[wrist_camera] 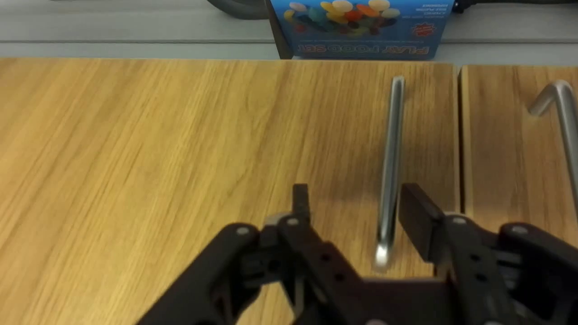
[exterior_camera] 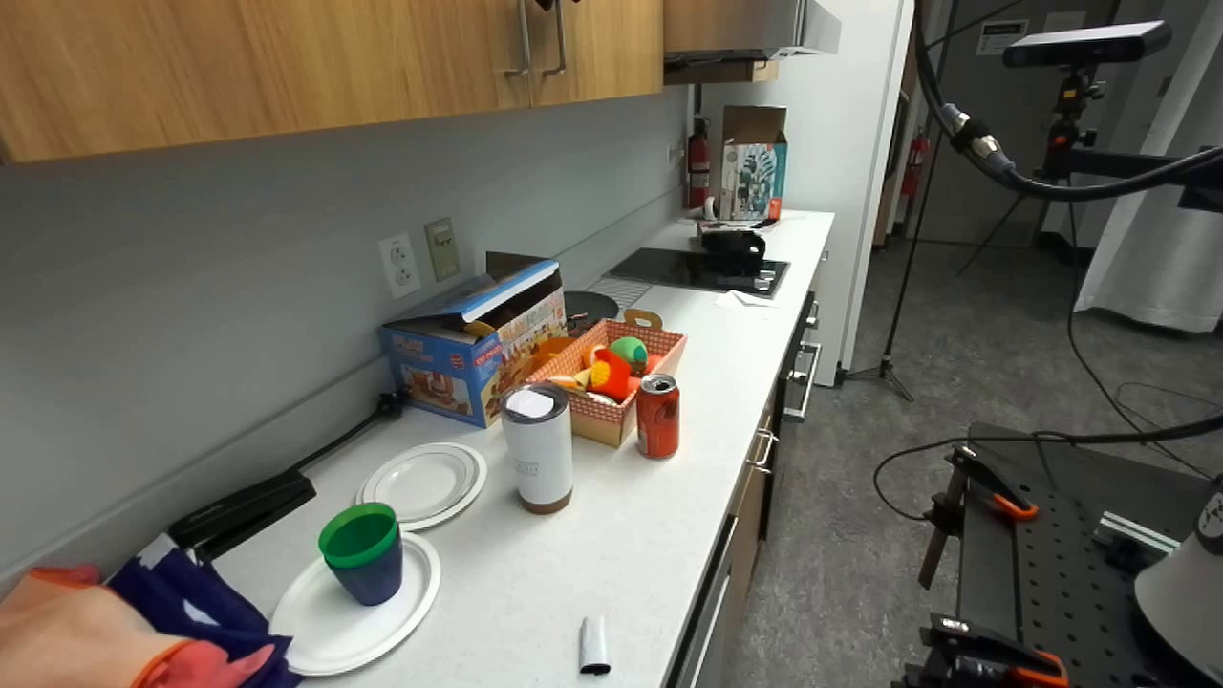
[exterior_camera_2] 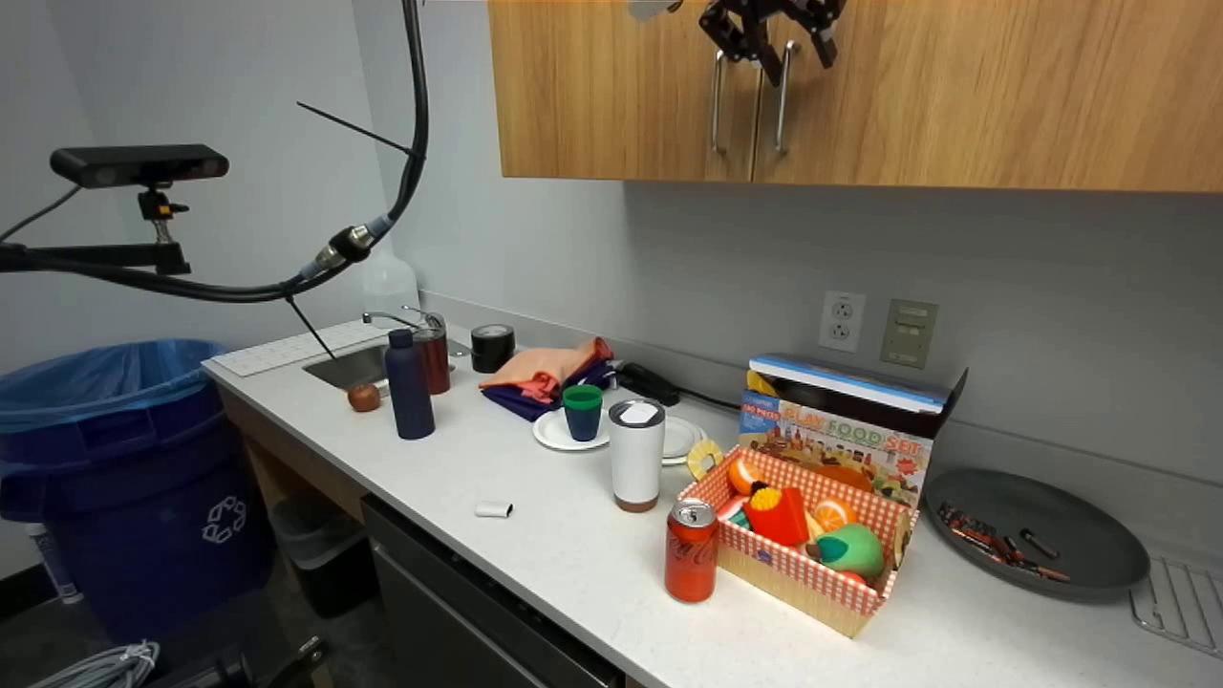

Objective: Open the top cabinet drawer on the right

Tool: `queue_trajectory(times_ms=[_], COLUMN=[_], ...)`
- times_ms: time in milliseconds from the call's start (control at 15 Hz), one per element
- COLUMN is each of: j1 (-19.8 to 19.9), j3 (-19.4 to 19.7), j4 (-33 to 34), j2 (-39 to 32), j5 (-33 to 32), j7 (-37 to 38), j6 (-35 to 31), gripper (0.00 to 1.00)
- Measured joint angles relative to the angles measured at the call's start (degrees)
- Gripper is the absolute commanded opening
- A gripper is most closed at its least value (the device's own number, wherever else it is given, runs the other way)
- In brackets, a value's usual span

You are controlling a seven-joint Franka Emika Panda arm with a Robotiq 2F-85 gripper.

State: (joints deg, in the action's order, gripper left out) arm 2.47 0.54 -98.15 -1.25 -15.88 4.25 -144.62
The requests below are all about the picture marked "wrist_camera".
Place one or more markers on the narrow wooden cabinet door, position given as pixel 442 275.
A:
pixel 507 164

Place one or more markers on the toy food cardboard box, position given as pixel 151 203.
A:
pixel 362 34

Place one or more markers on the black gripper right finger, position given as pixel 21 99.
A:
pixel 471 265

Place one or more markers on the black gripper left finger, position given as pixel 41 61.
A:
pixel 301 259

